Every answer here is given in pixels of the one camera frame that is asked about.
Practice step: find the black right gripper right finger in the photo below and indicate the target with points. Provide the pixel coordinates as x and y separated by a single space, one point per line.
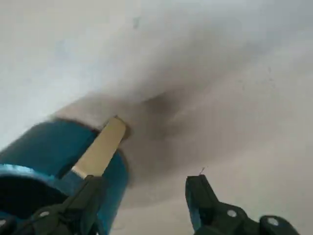
203 203

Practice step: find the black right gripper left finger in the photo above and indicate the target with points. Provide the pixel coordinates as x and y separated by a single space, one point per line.
73 210

